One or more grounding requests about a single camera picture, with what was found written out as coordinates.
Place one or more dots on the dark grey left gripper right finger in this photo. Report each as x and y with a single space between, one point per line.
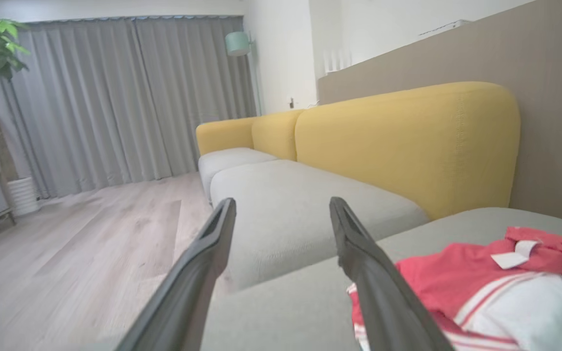
383 302

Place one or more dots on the wide yellow sofa backrest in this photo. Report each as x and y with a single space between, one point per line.
398 146

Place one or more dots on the teal shade floor lamp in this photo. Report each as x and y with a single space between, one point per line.
238 43

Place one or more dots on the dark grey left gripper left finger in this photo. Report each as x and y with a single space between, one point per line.
188 292

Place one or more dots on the yellow cushion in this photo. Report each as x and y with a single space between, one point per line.
222 135

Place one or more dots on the grey pleated curtain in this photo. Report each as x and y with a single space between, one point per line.
115 102

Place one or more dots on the medium grey sofa seat cushion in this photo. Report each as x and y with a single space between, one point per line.
300 214

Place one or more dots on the grey sofa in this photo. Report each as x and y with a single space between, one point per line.
286 317

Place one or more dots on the narrow yellow sofa backrest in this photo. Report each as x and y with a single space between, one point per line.
276 134

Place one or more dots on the white ribbed plant pot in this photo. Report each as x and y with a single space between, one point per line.
23 196

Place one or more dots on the small grey sofa seat cushion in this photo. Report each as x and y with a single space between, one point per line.
227 158

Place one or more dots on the red and white garment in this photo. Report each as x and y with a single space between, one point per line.
447 278

